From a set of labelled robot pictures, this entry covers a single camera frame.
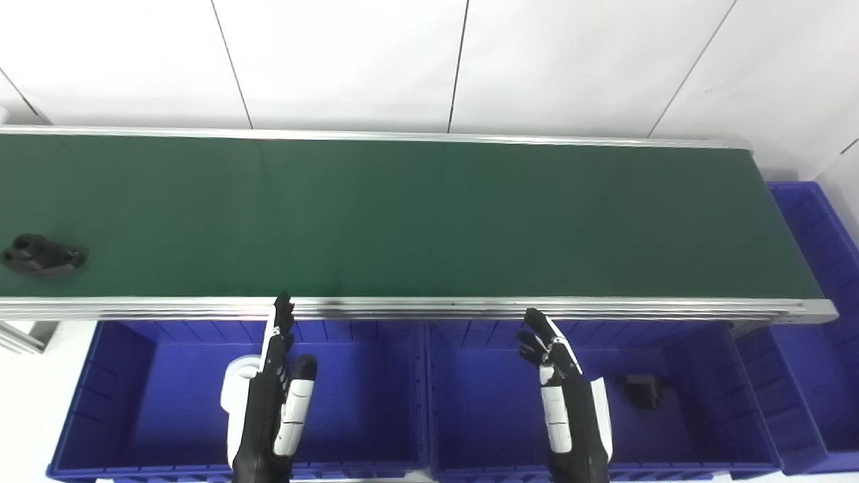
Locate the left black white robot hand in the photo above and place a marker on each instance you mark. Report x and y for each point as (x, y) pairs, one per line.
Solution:
(263, 416)

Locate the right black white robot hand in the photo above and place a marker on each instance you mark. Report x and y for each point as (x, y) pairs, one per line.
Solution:
(576, 416)

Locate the black flange part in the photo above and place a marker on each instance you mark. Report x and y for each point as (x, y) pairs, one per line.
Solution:
(40, 258)

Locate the white cylindrical part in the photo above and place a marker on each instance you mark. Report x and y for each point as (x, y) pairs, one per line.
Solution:
(238, 379)

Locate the small black block part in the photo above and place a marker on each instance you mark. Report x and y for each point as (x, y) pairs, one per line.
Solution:
(641, 390)

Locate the blue plastic bin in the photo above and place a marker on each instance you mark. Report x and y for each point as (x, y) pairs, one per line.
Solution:
(168, 402)
(483, 409)
(815, 362)

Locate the green conveyor belt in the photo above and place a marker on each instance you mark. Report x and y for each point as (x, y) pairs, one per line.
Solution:
(429, 308)
(416, 215)

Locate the aluminium conveyor leg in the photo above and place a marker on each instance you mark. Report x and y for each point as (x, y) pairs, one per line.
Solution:
(27, 335)

